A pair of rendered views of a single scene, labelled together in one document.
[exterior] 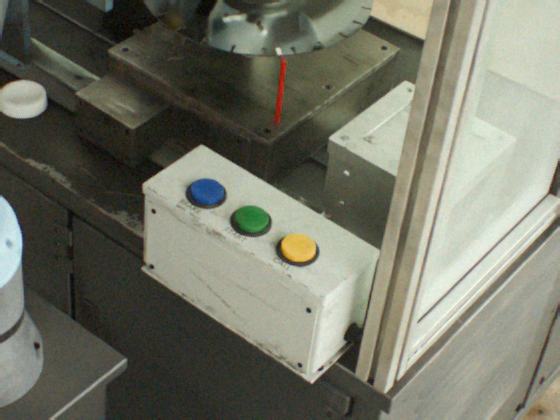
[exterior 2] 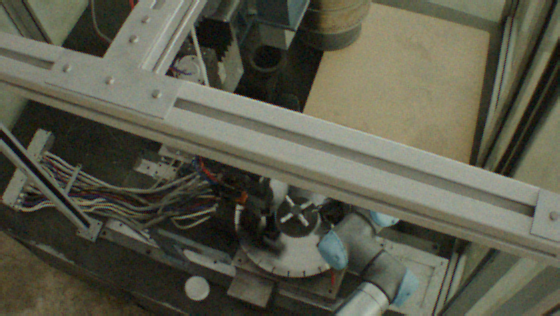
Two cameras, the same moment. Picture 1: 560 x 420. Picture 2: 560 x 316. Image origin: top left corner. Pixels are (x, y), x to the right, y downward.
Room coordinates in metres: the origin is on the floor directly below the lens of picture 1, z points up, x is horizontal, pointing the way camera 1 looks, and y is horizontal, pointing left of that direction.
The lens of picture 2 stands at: (0.90, 0.12, 2.48)
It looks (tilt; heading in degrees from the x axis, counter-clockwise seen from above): 64 degrees down; 357
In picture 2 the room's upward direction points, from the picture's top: 10 degrees counter-clockwise
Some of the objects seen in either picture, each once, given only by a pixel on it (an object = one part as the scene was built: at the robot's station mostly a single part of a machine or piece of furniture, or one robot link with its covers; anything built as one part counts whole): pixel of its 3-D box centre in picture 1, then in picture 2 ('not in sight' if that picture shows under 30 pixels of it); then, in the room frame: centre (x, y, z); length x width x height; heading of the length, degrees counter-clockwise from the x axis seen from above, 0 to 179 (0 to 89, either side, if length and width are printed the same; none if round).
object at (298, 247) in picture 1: (297, 251); not in sight; (1.01, -0.02, 0.90); 0.04 x 0.04 x 0.02
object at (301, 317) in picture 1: (254, 260); not in sight; (1.06, 0.03, 0.82); 0.28 x 0.11 x 0.15; 56
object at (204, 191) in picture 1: (206, 194); not in sight; (1.09, 0.09, 0.90); 0.04 x 0.04 x 0.02
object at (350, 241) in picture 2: not in sight; (352, 245); (1.28, -0.01, 1.25); 0.11 x 0.11 x 0.08; 33
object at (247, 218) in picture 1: (251, 222); not in sight; (1.05, 0.03, 0.90); 0.04 x 0.04 x 0.02
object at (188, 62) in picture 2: not in sight; (233, 46); (1.69, 0.13, 1.45); 0.35 x 0.07 x 0.28; 146
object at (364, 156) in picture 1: (414, 182); (405, 287); (1.25, -0.17, 0.82); 0.18 x 0.18 x 0.15; 56
